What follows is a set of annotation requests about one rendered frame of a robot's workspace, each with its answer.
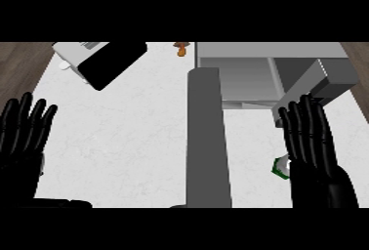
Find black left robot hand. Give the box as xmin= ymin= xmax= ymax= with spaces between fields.
xmin=0 ymin=91 xmax=93 ymax=209

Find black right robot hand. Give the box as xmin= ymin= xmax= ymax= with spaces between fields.
xmin=276 ymin=94 xmax=360 ymax=209

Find white and green milk carton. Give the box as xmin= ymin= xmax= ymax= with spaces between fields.
xmin=271 ymin=153 xmax=292 ymax=181

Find grey microwave door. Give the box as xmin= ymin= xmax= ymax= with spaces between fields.
xmin=184 ymin=67 xmax=233 ymax=209

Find grey microwave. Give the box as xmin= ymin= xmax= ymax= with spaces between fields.
xmin=193 ymin=41 xmax=359 ymax=128

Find white and black appliance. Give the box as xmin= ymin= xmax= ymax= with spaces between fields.
xmin=50 ymin=41 xmax=149 ymax=92

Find small orange brown object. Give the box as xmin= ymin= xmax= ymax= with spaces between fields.
xmin=173 ymin=41 xmax=192 ymax=58

